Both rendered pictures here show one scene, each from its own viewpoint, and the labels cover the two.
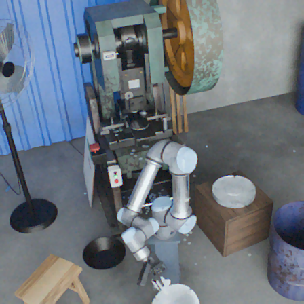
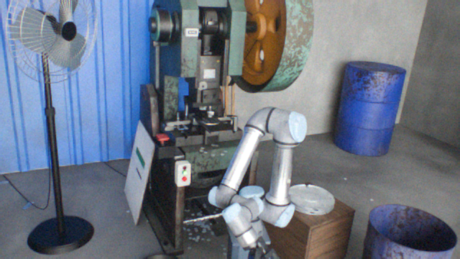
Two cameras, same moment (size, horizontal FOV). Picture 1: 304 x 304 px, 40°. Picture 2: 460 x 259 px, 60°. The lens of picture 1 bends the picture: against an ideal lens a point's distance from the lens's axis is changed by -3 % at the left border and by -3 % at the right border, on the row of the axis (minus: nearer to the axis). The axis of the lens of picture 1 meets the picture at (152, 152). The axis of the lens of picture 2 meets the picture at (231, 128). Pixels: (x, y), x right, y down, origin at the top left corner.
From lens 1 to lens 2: 0.84 m
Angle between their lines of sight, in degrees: 19
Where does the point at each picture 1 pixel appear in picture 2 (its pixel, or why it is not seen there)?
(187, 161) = (300, 125)
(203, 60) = (292, 44)
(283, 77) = (320, 116)
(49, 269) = not seen: outside the picture
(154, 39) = (237, 24)
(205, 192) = not seen: hidden behind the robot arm
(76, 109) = (118, 126)
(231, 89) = not seen: hidden behind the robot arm
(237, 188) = (314, 196)
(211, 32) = (303, 15)
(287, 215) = (377, 221)
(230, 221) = (314, 228)
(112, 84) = (189, 68)
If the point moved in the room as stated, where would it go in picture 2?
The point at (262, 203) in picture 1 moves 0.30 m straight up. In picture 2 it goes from (343, 211) to (352, 166)
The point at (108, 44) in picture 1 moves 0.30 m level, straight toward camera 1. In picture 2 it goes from (191, 20) to (203, 26)
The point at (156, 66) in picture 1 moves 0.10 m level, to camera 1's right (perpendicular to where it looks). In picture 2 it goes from (235, 56) to (251, 57)
